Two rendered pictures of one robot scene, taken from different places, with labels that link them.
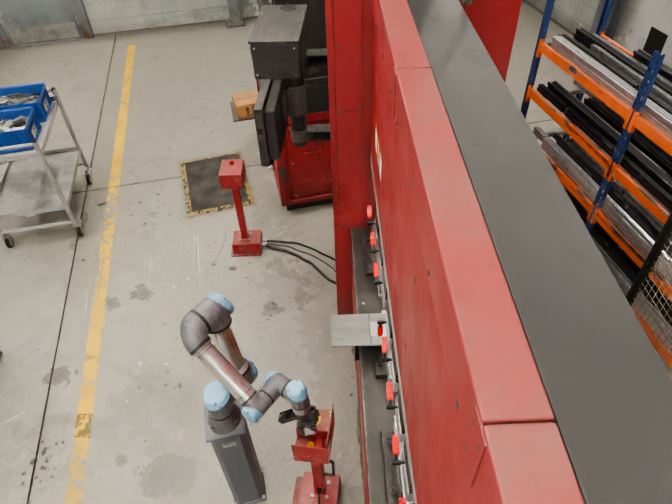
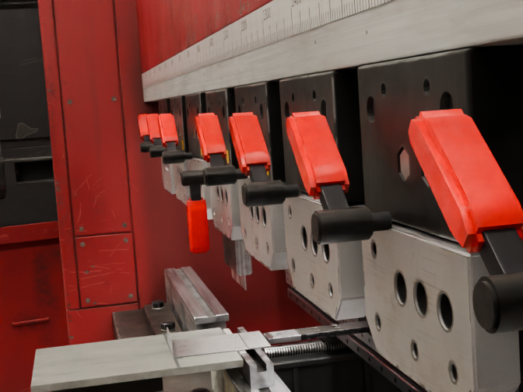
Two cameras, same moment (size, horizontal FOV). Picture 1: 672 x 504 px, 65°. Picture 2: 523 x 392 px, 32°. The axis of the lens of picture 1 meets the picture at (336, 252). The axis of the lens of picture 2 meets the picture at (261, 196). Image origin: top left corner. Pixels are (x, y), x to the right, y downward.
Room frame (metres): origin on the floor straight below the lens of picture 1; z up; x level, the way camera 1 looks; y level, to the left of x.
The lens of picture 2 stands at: (0.29, -0.04, 1.32)
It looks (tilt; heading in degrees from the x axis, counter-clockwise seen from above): 6 degrees down; 348
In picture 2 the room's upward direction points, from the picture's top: 4 degrees counter-clockwise
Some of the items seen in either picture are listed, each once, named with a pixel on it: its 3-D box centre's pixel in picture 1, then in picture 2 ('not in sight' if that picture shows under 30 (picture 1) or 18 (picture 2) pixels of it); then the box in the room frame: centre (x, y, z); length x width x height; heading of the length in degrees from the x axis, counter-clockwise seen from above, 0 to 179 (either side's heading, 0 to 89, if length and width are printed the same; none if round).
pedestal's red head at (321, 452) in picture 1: (313, 432); not in sight; (1.13, 0.13, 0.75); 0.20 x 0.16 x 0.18; 171
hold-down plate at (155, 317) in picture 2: (369, 255); (163, 325); (2.10, -0.19, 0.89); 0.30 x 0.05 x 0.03; 0
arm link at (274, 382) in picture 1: (275, 386); not in sight; (1.13, 0.26, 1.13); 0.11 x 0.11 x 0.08; 53
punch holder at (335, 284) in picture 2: (410, 413); (361, 186); (0.92, -0.24, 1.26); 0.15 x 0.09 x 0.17; 0
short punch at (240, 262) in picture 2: not in sight; (236, 249); (1.50, -0.24, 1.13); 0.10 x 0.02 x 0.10; 0
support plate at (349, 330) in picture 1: (359, 329); (134, 357); (1.50, -0.09, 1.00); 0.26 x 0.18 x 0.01; 90
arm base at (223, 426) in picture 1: (222, 413); not in sight; (1.19, 0.53, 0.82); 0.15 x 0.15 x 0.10
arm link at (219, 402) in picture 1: (218, 398); not in sight; (1.20, 0.53, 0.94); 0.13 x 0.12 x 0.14; 143
